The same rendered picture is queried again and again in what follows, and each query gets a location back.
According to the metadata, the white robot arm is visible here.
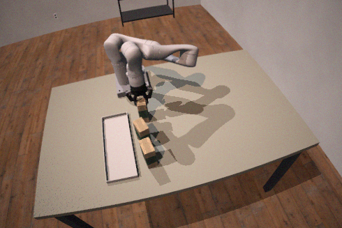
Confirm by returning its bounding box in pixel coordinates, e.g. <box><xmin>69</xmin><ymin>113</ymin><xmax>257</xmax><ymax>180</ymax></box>
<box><xmin>104</xmin><ymin>33</ymin><xmax>199</xmax><ymax>87</ymax></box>

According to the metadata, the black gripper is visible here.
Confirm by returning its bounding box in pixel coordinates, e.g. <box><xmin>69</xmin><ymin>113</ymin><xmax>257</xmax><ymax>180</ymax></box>
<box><xmin>126</xmin><ymin>83</ymin><xmax>153</xmax><ymax>106</ymax></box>

